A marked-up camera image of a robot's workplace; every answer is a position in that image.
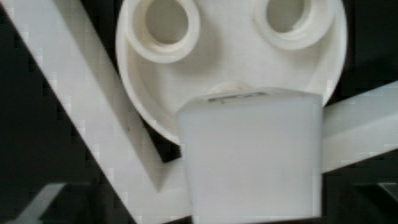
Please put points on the white round stool seat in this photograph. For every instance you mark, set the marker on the white round stool seat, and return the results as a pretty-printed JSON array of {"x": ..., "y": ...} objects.
[{"x": 203, "y": 46}]

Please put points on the white right wall rail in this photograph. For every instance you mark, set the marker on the white right wall rail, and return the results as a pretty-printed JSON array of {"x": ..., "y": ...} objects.
[{"x": 361, "y": 127}]

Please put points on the white wall rail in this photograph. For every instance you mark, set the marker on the white wall rail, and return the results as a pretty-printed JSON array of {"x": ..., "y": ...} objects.
[
  {"x": 361, "y": 127},
  {"x": 59, "y": 36}
]

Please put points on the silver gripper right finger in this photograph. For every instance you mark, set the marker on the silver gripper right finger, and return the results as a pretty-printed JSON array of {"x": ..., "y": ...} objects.
[{"x": 387, "y": 191}]

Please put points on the white stool leg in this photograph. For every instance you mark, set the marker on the white stool leg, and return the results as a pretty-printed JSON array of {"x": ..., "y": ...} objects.
[{"x": 251, "y": 142}]

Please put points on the white front wall rail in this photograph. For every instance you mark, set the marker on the white front wall rail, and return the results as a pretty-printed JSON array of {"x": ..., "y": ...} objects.
[{"x": 59, "y": 36}]

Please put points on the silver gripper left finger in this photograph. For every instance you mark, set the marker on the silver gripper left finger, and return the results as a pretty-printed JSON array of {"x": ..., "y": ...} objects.
[{"x": 29, "y": 216}]

